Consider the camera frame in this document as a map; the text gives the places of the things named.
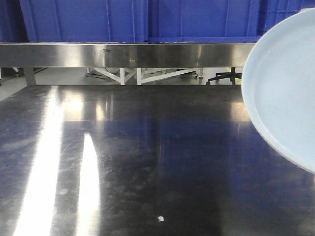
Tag blue upper crate right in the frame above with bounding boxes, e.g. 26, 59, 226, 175
257, 0, 315, 36

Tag black office chair base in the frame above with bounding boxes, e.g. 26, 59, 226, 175
206, 67, 242, 85

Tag light blue plate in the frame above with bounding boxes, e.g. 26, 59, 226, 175
241, 8, 315, 173

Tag white table frame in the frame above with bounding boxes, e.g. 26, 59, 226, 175
86, 67, 203, 85

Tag blue upper crate left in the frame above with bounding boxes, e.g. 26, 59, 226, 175
20, 0, 148, 43

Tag blue crate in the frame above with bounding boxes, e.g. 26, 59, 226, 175
257, 0, 315, 36
20, 0, 148, 43
148, 0, 260, 43

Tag blue upper crate middle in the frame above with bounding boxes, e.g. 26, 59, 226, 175
148, 0, 260, 43

